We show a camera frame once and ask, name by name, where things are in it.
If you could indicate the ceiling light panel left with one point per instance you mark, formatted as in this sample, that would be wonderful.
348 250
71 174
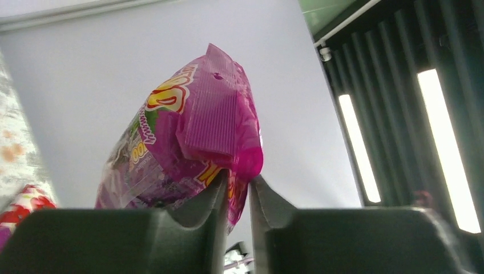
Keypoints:
359 149

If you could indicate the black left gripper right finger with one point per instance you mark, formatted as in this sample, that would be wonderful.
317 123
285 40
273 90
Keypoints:
287 239

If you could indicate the ceiling light panel right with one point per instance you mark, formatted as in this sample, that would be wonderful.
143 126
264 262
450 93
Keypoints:
448 152

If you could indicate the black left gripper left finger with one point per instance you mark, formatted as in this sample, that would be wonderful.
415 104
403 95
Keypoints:
190 239

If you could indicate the red poppy folded cloth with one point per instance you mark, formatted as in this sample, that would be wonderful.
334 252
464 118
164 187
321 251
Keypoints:
31 198

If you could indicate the purple grape candy bag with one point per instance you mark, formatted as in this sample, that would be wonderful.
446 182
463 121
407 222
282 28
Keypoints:
197 123

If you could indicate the ceiling light panel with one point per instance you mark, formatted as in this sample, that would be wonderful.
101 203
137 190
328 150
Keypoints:
448 152
359 149

